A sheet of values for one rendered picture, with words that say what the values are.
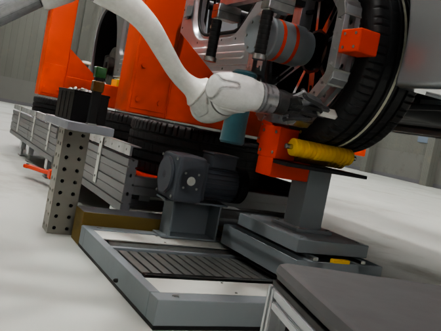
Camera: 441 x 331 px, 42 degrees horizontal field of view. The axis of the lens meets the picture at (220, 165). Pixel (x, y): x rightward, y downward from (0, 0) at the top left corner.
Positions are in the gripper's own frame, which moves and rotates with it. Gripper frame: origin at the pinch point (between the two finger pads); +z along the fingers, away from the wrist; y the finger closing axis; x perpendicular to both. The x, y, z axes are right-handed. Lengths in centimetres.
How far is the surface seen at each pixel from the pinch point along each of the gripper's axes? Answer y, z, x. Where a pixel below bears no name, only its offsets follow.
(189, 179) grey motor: -53, -22, 8
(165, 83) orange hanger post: -44, -30, 46
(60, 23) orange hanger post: -155, -37, 209
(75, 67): -175, -22, 191
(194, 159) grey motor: -48, -21, 14
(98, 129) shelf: -55, -54, 27
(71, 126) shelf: -55, -64, 26
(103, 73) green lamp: -40, -56, 41
